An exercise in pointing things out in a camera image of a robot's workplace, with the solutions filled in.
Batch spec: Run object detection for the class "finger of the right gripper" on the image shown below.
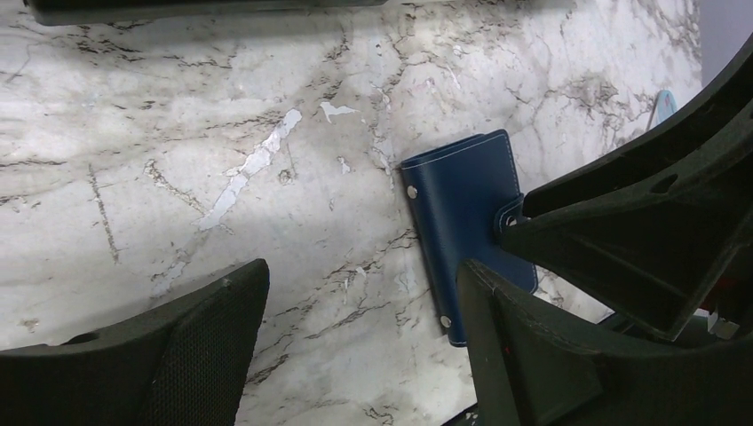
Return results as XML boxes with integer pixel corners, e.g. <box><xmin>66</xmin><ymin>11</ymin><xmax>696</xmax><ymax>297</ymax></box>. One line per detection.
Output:
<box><xmin>501</xmin><ymin>105</ymin><xmax>752</xmax><ymax>339</ymax></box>

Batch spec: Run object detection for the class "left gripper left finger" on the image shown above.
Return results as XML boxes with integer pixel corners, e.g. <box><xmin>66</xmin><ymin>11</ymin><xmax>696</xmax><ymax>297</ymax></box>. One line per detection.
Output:
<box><xmin>1</xmin><ymin>259</ymin><xmax>270</xmax><ymax>425</ymax></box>

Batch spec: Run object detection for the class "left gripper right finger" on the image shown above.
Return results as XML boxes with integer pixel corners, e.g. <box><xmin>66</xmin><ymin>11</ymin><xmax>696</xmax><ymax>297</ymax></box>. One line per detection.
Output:
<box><xmin>456</xmin><ymin>260</ymin><xmax>752</xmax><ymax>425</ymax></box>

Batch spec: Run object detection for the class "blue leather card holder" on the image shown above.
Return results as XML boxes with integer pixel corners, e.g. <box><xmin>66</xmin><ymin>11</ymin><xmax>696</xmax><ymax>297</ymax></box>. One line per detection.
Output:
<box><xmin>400</xmin><ymin>130</ymin><xmax>538</xmax><ymax>347</ymax></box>

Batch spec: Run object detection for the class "clear blue plastic case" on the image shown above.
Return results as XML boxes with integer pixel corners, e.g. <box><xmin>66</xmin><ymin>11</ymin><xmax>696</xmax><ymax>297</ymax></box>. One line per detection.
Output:
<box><xmin>646</xmin><ymin>90</ymin><xmax>678</xmax><ymax>130</ymax></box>

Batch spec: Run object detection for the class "left black plastic bin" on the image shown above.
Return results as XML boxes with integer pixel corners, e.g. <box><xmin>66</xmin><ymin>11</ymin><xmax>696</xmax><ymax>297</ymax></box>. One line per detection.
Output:
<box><xmin>23</xmin><ymin>0</ymin><xmax>385</xmax><ymax>26</ymax></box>

